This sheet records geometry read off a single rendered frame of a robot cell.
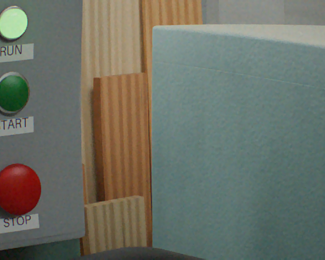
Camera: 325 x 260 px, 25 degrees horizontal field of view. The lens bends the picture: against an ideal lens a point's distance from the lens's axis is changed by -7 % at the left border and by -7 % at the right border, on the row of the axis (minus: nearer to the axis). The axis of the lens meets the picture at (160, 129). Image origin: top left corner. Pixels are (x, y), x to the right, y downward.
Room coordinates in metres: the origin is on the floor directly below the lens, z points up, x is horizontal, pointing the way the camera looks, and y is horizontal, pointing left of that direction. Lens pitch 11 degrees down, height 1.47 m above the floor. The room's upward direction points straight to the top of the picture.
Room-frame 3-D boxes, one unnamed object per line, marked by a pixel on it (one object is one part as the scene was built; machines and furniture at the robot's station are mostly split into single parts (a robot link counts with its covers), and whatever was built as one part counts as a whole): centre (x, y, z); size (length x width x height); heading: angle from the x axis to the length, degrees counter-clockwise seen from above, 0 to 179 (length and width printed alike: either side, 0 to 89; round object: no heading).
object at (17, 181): (0.40, 0.08, 1.36); 0.03 x 0.01 x 0.03; 125
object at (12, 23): (0.41, 0.08, 1.46); 0.02 x 0.01 x 0.02; 125
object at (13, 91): (0.41, 0.08, 1.42); 0.02 x 0.01 x 0.02; 125
